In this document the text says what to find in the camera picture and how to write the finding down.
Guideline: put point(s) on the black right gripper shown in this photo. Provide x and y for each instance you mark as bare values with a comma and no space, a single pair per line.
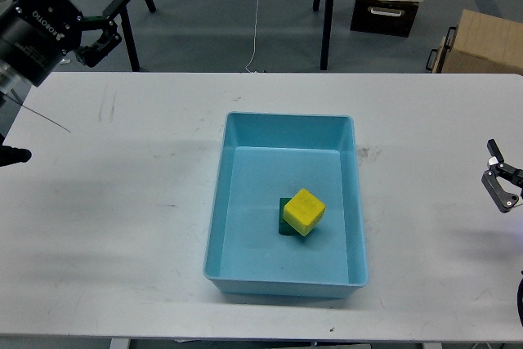
517,181

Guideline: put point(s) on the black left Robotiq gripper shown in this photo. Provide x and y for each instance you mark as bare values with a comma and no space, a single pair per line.
36,34

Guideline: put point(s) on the yellow cube block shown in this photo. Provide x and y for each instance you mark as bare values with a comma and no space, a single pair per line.
303,212

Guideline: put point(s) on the green cube block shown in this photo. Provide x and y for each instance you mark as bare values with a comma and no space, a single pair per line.
284,227

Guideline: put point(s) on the cardboard box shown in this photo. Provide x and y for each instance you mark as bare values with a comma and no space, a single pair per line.
485,44

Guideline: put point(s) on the black storage box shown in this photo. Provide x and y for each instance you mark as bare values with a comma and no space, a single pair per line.
393,18

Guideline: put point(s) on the blue plastic bin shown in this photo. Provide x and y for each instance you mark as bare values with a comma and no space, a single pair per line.
267,157

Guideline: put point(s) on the black metal rack frame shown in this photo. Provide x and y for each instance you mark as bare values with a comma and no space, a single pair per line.
436,58

